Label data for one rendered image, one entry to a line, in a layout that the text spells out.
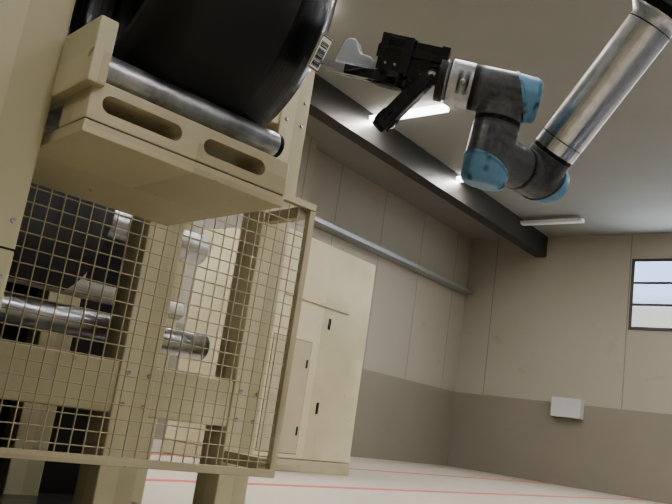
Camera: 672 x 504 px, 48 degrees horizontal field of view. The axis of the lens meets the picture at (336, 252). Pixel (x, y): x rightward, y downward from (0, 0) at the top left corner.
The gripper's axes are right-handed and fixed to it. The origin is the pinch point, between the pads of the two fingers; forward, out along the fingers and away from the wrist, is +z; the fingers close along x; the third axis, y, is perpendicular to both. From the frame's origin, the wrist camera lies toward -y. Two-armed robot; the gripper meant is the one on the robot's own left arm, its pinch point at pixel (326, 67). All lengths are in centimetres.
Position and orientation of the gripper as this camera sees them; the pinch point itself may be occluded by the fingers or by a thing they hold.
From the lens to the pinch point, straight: 131.5
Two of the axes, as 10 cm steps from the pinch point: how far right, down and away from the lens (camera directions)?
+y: 2.3, -9.6, -1.4
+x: -1.7, 1.0, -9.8
